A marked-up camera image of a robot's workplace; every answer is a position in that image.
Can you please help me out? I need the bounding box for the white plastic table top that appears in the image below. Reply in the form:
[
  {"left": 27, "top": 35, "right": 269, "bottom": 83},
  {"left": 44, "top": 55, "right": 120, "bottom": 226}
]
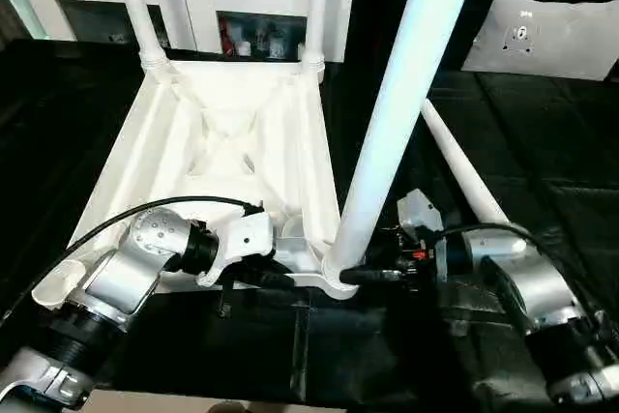
[{"left": 31, "top": 57, "right": 362, "bottom": 310}]

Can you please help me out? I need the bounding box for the black work mat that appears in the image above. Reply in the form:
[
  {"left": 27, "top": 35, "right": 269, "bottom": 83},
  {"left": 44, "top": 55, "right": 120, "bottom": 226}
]
[{"left": 0, "top": 38, "right": 619, "bottom": 413}]

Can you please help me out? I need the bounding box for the white padded sheet with fitting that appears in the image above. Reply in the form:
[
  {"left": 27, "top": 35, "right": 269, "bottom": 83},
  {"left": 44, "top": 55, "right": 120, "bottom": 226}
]
[{"left": 461, "top": 0, "right": 619, "bottom": 83}]

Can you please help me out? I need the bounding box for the teal glass panel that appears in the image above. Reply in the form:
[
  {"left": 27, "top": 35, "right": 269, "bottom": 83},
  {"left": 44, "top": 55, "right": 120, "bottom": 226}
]
[{"left": 0, "top": 0, "right": 45, "bottom": 43}]

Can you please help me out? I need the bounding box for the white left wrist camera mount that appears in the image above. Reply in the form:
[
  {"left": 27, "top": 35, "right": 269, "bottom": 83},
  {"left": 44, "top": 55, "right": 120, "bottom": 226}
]
[{"left": 197, "top": 209, "right": 278, "bottom": 289}]

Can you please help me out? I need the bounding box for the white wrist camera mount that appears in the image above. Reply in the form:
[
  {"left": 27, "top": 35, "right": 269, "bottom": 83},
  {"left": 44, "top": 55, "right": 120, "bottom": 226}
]
[
  {"left": 197, "top": 209, "right": 278, "bottom": 289},
  {"left": 396, "top": 189, "right": 447, "bottom": 242}
]

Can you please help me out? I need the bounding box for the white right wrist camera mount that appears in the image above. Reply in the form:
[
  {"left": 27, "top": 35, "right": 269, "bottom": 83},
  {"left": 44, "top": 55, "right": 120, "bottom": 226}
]
[{"left": 396, "top": 189, "right": 447, "bottom": 242}]

